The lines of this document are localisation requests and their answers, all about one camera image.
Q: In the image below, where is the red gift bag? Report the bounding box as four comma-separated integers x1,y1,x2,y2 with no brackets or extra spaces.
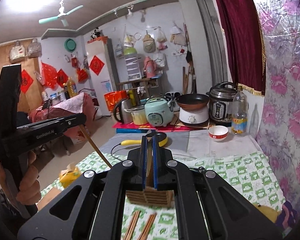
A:
104,90,128,112

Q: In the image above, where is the green ceiling fan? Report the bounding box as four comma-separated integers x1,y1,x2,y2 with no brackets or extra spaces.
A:
38,0,83,27

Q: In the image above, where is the wooden chopstick two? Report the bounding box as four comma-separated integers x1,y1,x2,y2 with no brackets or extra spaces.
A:
122,210,138,240

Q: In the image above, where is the wooden utensil holder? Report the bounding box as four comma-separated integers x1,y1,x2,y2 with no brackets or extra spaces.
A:
125,139,175,209

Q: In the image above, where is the yellow tissue pack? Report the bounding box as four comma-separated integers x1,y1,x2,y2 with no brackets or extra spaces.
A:
59,163,81,188

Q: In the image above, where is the red white bowl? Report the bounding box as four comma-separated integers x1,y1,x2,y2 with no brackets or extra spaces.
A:
208,126,229,141

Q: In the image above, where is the person left hand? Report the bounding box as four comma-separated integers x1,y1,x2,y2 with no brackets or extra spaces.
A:
0,151,42,208

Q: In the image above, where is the wooden chopstick one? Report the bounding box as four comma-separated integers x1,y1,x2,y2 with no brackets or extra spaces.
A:
79,125,112,168

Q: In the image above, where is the mint green rice cooker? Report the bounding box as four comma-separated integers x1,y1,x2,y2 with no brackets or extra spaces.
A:
145,97,174,127

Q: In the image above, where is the brown frying pan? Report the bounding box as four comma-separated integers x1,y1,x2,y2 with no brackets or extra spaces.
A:
176,94,209,110

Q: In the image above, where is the olive green towel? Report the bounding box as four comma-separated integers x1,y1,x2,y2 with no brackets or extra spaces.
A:
252,200,299,229

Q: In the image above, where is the steel electric kettle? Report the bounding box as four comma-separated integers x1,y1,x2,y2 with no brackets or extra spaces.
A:
113,99,133,124

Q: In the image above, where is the dark red curtain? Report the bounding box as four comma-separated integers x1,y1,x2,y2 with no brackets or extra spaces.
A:
216,0,266,96

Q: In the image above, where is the black silver pressure cooker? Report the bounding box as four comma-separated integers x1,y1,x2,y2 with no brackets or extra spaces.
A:
206,82,237,127

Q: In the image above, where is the green checkered tablecloth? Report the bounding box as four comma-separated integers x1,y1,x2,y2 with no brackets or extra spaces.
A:
39,151,287,240

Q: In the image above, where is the plastic oil bottle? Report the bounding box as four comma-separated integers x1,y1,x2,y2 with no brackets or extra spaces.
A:
231,85,248,135

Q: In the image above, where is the wooden chopstick three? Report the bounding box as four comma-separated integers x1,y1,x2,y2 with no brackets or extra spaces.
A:
125,210,141,240

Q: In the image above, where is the red covered furniture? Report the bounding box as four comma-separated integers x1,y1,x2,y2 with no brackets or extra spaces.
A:
29,93,95,134

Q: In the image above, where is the yellow white pot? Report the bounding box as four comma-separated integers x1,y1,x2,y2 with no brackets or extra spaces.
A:
125,106,148,126

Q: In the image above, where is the white refrigerator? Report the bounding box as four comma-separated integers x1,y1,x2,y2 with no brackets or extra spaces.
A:
85,38,119,116

